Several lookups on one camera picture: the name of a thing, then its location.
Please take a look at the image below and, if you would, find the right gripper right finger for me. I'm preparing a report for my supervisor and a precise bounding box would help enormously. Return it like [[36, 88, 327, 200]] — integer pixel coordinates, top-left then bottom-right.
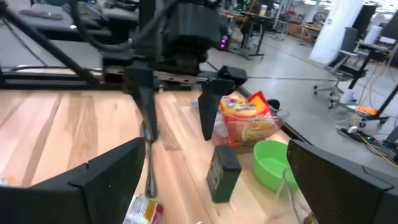
[[287, 139, 398, 224]]

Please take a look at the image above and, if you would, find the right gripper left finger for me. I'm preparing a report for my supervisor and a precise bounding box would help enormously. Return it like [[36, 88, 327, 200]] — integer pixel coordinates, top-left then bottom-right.
[[0, 137, 147, 224]]

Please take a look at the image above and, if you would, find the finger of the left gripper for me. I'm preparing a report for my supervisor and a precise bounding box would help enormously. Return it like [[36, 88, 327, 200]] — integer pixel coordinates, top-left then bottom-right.
[[197, 65, 249, 141], [123, 64, 159, 142]]

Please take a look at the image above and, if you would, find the yellow red ramen packet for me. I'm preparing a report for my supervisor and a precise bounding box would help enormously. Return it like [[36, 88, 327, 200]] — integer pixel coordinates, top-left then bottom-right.
[[219, 90, 279, 147]]

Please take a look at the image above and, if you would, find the red white ramen packet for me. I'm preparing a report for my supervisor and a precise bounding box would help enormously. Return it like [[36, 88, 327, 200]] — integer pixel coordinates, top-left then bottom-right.
[[123, 195, 165, 224]]

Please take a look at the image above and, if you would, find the dark metal spoon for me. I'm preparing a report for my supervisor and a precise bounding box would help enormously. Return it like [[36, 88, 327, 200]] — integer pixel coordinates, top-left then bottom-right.
[[140, 120, 159, 198]]

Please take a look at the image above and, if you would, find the black power strip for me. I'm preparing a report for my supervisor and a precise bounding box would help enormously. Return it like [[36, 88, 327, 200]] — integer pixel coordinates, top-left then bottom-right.
[[338, 126, 374, 144]]

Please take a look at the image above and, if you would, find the clear plastic bin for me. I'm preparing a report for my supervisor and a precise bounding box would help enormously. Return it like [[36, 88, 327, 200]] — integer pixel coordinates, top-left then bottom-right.
[[191, 98, 290, 153]]

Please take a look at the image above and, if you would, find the green plastic bowl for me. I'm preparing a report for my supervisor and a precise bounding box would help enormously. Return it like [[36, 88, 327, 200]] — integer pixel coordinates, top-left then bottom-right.
[[252, 139, 299, 192]]

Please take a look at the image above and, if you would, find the small black box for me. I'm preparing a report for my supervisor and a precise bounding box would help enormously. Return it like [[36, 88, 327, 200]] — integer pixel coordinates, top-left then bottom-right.
[[206, 144, 243, 203]]

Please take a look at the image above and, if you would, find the grey work table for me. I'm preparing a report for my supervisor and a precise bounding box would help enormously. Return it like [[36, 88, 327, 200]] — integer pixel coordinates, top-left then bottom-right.
[[0, 0, 139, 43]]

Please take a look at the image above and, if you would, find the white pillar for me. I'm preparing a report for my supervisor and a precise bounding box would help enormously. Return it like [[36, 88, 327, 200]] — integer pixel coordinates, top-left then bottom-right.
[[308, 0, 365, 65]]

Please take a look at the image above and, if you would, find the grey office chair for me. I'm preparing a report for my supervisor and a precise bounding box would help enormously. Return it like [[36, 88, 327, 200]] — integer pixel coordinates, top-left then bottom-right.
[[313, 26, 361, 101]]

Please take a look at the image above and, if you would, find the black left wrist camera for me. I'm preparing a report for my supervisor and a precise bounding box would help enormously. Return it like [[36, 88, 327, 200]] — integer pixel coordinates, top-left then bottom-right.
[[161, 0, 230, 52]]

